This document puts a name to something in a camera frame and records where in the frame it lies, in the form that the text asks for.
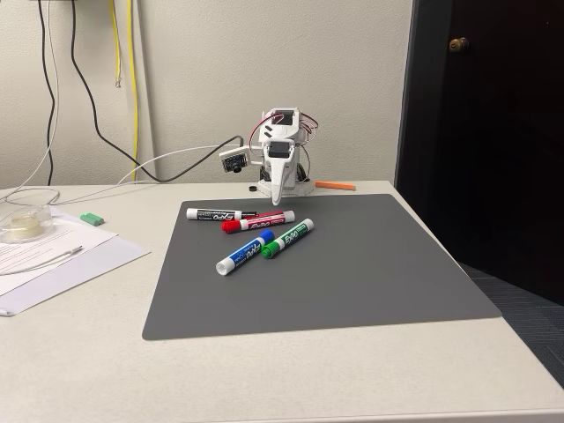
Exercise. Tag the small black camera module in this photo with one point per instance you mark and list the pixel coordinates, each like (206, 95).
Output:
(233, 161)

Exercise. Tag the dark grey mat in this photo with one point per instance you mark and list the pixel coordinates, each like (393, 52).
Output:
(330, 273)

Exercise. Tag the blue dry erase marker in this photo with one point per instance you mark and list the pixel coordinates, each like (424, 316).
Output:
(242, 255)

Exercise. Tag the green dry erase marker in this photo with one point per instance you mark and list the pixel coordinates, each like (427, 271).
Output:
(291, 235)

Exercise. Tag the red dry erase marker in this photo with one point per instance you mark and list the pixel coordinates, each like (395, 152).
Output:
(264, 221)

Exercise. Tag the brass door knob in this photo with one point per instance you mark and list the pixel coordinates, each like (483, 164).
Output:
(458, 44)

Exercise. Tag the orange flat bar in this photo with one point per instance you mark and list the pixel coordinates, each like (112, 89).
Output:
(335, 185)

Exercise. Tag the dark door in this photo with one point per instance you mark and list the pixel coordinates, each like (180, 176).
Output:
(493, 154)

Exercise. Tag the black dry erase marker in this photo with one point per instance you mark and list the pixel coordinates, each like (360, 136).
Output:
(211, 215)

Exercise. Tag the clear tape dispenser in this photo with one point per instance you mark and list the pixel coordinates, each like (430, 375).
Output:
(22, 224)

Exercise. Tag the printed white paper sheet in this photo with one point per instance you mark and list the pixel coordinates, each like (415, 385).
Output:
(75, 235)

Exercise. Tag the small green block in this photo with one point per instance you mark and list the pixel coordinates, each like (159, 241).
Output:
(91, 218)

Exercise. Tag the blank white paper sheet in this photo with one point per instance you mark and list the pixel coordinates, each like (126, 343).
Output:
(97, 269)

